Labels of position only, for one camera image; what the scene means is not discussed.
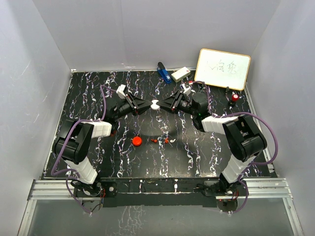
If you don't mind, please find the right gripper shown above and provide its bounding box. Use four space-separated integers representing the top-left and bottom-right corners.
157 90 198 117

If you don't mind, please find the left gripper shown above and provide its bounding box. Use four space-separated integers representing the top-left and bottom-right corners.
113 92 153 120

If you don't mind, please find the white earbud charging case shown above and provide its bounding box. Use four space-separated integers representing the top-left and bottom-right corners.
150 99 160 111

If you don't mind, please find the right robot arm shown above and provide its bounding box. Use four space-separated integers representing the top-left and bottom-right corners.
157 90 267 195

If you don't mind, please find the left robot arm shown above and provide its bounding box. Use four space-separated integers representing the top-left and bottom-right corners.
52 92 153 196

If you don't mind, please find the red earbud charging case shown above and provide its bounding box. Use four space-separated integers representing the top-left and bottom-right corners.
132 136 142 147

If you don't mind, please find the white cardboard box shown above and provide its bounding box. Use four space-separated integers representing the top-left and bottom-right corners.
171 67 190 83

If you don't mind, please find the blue stapler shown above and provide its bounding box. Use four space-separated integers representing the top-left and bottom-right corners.
157 62 172 84

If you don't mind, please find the small whiteboard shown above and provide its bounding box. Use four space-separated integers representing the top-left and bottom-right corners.
194 48 251 91

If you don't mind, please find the red stamp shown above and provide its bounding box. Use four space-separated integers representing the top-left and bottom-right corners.
228 93 239 107

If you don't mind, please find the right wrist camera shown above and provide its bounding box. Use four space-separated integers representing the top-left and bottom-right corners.
181 81 193 95

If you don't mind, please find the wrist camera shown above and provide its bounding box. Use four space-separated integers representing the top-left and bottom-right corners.
181 81 193 95
116 84 127 99

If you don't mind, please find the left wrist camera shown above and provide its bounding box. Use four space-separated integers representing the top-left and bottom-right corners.
116 84 127 99

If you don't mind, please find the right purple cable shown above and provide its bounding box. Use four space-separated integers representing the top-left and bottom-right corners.
189 80 280 217

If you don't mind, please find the aluminium frame rail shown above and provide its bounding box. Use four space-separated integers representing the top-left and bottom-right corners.
18 177 304 236

